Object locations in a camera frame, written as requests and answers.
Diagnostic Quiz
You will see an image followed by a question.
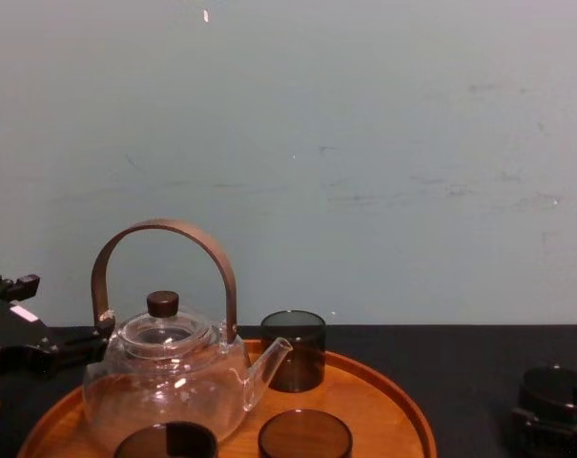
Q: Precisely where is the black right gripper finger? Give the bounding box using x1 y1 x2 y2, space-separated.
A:
510 403 577 458

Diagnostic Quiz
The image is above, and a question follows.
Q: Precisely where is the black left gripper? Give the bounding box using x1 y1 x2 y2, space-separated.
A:
0 273 116 383

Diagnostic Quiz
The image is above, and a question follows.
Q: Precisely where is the smoked glass cup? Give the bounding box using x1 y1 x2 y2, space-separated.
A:
113 420 219 458
518 364 577 423
260 309 327 394
257 408 354 458

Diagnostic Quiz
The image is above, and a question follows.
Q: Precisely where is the round wooden tray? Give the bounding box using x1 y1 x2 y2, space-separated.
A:
15 338 438 458

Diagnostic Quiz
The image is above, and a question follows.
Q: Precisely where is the black table cloth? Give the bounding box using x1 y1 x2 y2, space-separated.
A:
0 323 577 458

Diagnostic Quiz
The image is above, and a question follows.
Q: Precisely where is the glass lid brown knob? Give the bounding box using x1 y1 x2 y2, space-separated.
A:
117 290 214 360

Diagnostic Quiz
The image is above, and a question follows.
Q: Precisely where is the clear glass teapot brown handle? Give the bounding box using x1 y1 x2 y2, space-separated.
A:
82 219 295 446

